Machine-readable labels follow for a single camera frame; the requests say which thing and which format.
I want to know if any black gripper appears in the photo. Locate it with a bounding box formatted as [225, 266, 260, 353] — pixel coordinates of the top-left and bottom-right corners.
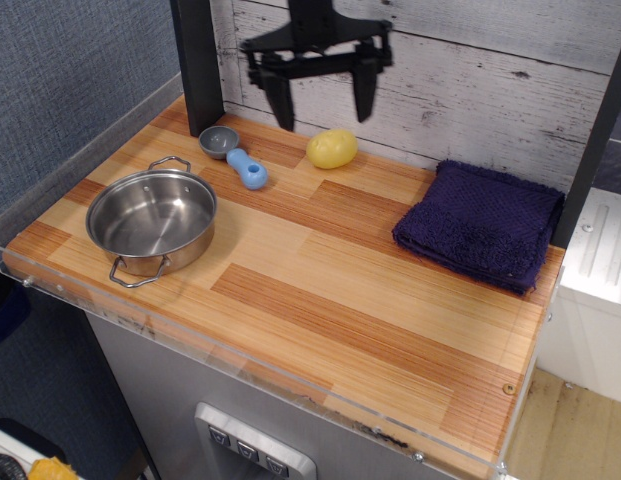
[240, 1, 392, 132]

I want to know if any purple cloth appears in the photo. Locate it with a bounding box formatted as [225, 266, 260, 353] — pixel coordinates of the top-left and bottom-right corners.
[392, 160, 565, 295]

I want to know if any yellow cloth scrap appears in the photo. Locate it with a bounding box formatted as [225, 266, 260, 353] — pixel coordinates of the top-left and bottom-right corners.
[27, 457, 79, 480]

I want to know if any yellow toy potato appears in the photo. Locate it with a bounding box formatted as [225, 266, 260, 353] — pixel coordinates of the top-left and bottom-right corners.
[306, 129, 358, 169]

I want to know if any blue grey toy scoop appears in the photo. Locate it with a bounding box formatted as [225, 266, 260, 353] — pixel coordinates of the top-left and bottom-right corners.
[198, 125, 269, 190]

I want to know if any stainless steel pot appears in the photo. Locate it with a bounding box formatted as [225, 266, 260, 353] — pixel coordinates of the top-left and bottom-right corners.
[85, 156, 217, 289]

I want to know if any clear acrylic table guard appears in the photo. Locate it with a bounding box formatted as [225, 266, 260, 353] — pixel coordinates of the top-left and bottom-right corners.
[3, 98, 564, 479]

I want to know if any white metal side cabinet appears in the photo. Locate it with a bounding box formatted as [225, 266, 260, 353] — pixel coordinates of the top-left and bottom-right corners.
[537, 188, 621, 402]

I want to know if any silver dispenser button panel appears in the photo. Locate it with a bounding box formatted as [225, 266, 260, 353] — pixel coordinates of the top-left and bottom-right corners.
[194, 402, 318, 479]

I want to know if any black left vertical post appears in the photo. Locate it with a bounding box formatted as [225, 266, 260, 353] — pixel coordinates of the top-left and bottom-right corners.
[170, 0, 225, 137]

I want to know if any black vertical post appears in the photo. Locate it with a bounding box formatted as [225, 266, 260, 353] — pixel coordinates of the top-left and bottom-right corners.
[170, 0, 225, 137]
[551, 47, 621, 249]

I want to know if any black right vertical post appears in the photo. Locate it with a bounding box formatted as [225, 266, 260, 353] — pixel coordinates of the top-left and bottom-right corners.
[551, 47, 621, 249]

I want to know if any black mesh cable sleeve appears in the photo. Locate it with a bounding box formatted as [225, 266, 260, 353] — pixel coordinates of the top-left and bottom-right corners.
[0, 452, 34, 480]

